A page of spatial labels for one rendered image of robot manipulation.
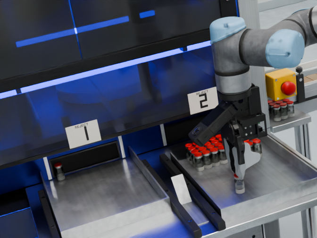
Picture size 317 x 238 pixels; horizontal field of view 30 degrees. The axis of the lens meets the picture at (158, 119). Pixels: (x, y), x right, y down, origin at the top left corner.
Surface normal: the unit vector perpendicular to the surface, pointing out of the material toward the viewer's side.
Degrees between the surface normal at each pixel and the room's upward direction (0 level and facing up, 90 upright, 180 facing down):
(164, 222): 0
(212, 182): 0
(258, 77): 90
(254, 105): 90
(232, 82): 90
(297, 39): 91
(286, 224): 0
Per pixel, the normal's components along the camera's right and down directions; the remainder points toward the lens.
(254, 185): -0.16, -0.91
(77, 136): 0.32, 0.32
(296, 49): 0.78, 0.12
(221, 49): -0.61, 0.39
